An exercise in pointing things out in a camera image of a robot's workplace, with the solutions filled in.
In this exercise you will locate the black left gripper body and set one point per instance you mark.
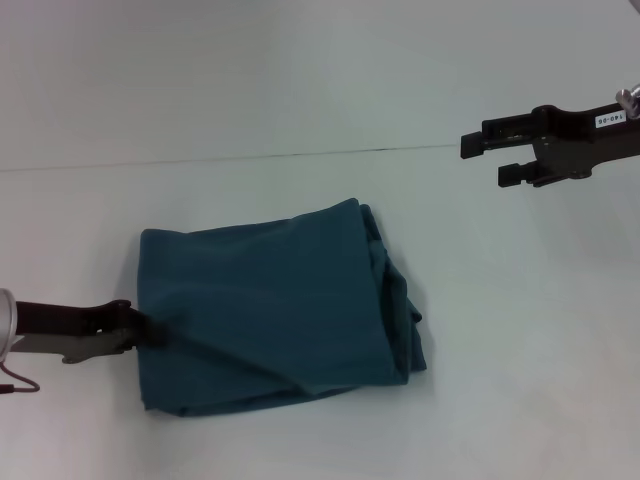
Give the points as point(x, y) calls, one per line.
point(75, 330)

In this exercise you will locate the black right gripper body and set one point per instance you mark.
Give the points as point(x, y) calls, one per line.
point(585, 140)

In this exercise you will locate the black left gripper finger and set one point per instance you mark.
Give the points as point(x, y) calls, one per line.
point(155, 330)

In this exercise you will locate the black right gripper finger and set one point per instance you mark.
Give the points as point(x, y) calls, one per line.
point(517, 172)
point(495, 135)

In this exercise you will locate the teal blue shirt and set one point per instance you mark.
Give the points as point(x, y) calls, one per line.
point(270, 310)

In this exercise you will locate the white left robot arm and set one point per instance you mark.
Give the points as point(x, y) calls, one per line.
point(6, 325)

